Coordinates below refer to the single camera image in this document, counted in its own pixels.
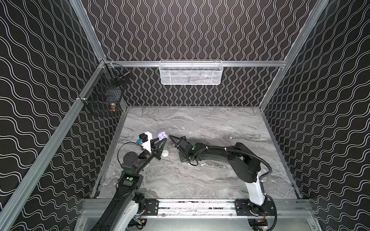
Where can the purple round charging case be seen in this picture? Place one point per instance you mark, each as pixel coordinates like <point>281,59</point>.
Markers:
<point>162,135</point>

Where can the black wire basket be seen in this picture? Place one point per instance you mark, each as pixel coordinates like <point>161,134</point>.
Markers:
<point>108,87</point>

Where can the small brass object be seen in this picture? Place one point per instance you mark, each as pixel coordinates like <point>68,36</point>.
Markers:
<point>113,107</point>

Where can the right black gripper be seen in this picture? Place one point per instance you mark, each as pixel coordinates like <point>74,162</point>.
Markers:
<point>183,147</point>

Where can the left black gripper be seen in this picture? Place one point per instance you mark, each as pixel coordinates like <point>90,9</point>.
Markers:
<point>154,151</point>

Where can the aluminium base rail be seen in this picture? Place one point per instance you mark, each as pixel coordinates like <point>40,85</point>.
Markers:
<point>227,208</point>

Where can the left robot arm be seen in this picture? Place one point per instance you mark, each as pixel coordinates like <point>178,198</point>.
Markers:
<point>127,202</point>

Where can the white wire mesh basket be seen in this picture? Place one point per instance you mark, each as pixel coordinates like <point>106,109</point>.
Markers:
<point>191,72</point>

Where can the white round charging case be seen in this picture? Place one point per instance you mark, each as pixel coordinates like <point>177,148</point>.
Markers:
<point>165,153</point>

